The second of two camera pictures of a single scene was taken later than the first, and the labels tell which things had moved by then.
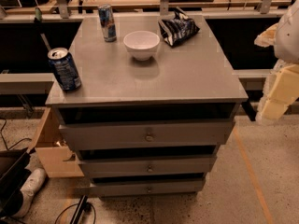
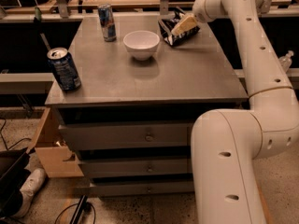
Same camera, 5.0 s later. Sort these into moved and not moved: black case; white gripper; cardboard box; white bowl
Moved: white gripper
Not moved: white bowl; black case; cardboard box
